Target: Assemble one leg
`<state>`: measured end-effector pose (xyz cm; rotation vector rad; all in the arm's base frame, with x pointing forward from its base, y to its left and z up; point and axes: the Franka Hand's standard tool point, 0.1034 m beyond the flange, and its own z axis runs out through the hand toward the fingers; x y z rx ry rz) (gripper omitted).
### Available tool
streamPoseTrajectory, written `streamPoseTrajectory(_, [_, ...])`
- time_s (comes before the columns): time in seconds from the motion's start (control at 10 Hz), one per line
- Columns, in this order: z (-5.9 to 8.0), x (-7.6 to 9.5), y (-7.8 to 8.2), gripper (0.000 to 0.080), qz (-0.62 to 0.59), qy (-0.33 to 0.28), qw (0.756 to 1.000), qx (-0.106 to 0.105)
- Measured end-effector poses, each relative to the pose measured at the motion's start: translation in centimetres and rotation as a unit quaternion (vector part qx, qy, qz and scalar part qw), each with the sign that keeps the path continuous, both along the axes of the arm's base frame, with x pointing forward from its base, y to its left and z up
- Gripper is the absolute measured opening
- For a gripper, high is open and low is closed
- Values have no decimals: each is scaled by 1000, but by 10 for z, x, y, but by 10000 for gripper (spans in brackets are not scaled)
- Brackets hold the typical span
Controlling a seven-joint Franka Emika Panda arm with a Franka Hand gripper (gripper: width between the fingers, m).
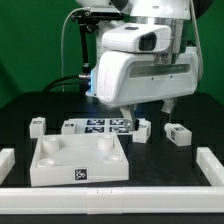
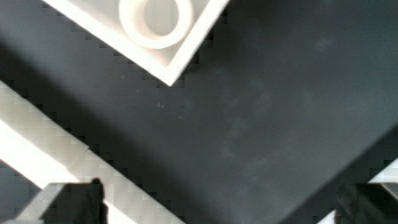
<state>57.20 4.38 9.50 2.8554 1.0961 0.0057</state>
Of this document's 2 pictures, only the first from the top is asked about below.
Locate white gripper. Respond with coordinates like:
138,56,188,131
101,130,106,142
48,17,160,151
96,47,198,131

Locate white square table top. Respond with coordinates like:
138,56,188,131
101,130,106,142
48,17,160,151
30,133,129,187

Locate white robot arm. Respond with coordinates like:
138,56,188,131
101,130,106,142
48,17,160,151
75,0,214,131

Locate white right fence piece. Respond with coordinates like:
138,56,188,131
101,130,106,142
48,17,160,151
196,147,224,187

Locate white fence piece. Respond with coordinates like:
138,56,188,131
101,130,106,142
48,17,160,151
0,148,15,185
196,147,224,187

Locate white left fence piece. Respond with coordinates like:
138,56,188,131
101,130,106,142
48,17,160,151
0,148,15,185

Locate black cables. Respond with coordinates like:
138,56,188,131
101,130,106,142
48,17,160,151
42,74,92,93

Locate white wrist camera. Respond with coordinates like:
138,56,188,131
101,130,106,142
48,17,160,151
102,23,171,53

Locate tag base plate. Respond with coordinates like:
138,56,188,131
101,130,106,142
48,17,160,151
68,117,144,135

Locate black camera on stand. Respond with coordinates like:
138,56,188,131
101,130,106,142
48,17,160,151
71,7,122,78

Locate grey cable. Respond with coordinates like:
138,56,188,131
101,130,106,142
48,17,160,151
60,7,90,93

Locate white front fence rail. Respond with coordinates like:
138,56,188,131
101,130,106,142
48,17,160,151
0,187,224,214

